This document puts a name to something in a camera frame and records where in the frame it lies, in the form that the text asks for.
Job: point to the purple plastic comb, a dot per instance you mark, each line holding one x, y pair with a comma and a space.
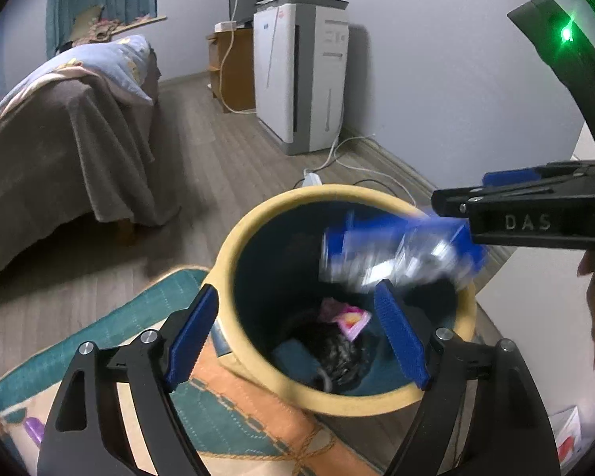
35, 430

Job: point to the yellow rimmed teal trash bin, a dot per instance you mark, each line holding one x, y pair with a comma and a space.
270, 293

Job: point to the white grey air purifier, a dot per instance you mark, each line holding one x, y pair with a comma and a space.
300, 51

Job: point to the bed with grey cover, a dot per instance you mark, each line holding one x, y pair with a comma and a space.
75, 148

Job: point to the blue silver wrapper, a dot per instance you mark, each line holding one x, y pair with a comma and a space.
406, 250

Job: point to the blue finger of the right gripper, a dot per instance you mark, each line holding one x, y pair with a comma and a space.
510, 177

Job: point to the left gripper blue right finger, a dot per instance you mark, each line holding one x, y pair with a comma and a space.
408, 331

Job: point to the white power strip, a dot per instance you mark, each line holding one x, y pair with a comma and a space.
311, 179

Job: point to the wooden side cabinet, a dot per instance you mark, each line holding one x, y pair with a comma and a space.
230, 67

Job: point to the teal orange patterned rug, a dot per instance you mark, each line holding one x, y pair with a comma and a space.
107, 410

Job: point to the white cabinet panel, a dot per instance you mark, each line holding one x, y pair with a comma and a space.
538, 301

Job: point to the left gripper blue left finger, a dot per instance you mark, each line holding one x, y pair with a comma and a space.
186, 332

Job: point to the pink snack packet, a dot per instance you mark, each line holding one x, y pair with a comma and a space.
350, 319

